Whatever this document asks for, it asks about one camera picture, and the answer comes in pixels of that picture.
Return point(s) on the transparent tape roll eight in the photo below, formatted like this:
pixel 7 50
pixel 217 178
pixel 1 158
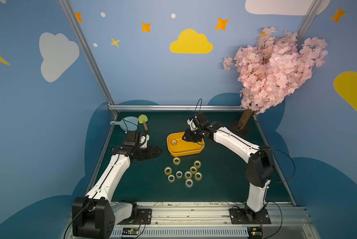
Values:
pixel 171 178

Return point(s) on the transparent tape roll six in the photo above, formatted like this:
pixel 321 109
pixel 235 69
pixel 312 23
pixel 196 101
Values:
pixel 168 170

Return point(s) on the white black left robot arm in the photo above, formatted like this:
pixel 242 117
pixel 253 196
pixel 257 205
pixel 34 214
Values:
pixel 93 216

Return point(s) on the pink artificial blossom tree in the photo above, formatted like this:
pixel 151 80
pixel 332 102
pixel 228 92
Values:
pixel 273 69

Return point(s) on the right green circuit board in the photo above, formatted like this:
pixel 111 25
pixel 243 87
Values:
pixel 255 233

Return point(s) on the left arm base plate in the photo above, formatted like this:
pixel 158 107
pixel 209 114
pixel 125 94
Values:
pixel 142 216

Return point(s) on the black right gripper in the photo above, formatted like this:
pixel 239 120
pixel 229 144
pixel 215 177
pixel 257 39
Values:
pixel 195 135

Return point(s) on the transparent tape roll one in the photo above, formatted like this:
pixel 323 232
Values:
pixel 174 142

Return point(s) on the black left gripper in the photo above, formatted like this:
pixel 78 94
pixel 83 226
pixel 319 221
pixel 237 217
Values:
pixel 148 152

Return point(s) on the aluminium frame right post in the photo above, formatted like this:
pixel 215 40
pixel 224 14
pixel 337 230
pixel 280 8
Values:
pixel 308 19

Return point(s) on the transparent tape roll seven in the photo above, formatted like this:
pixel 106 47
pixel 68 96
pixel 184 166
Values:
pixel 179 174

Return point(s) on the green circuit board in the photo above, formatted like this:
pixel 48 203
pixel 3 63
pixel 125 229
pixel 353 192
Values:
pixel 130 232
pixel 255 233

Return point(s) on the yellow plastic storage box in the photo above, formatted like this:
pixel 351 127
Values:
pixel 183 148

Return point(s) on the left green circuit board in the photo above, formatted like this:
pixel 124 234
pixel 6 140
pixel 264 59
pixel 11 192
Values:
pixel 130 232

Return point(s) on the transparent tape roll five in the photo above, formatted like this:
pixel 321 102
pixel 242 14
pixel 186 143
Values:
pixel 176 160

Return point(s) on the aluminium frame post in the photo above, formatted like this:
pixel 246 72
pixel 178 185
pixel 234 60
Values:
pixel 308 19
pixel 77 29

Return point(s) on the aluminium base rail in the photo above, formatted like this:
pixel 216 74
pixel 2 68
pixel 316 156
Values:
pixel 211 220

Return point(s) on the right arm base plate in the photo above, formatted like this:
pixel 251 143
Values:
pixel 240 216

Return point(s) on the aluminium frame back bar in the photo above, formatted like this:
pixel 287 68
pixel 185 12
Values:
pixel 150 108

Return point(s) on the aluminium frame left post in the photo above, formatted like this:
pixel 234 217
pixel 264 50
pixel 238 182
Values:
pixel 77 29

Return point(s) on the transparent tape roll nine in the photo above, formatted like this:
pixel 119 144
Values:
pixel 188 183

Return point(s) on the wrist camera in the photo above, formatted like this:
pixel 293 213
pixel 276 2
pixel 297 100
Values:
pixel 198 121
pixel 143 140

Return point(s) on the transparent tape roll three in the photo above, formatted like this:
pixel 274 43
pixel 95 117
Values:
pixel 197 164

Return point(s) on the light blue toy pan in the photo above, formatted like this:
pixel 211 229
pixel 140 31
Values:
pixel 127 123

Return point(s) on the transparent tape roll two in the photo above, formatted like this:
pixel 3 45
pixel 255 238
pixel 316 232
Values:
pixel 198 176

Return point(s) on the green toy spatula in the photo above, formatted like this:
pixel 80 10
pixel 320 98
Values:
pixel 143 120

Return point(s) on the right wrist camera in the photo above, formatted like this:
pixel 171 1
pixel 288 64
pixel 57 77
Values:
pixel 198 121

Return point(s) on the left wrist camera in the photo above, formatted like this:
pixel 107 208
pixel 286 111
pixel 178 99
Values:
pixel 143 140

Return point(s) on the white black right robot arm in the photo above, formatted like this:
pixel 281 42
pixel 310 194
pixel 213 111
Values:
pixel 260 165

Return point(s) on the transparent tape roll four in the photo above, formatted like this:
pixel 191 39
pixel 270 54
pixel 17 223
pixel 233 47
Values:
pixel 193 170

